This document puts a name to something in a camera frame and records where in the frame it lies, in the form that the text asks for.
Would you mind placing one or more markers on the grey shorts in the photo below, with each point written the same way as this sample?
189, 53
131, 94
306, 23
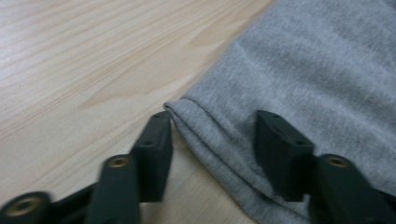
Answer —
295, 77

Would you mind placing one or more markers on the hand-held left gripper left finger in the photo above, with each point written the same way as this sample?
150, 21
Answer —
154, 155

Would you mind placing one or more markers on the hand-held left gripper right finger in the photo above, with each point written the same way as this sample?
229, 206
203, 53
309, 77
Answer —
281, 155

